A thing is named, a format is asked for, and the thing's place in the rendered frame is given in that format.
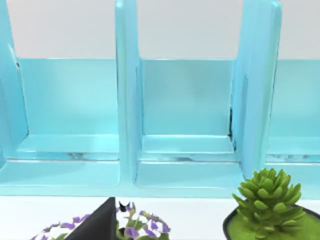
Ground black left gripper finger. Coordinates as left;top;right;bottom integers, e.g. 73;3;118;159
66;196;118;240

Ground purple flowering plant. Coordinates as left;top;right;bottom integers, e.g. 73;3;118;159
30;200;172;240

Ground light blue rack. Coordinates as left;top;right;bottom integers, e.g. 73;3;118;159
0;0;320;198

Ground green succulent in black pot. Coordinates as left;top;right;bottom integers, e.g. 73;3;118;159
222;167;320;240

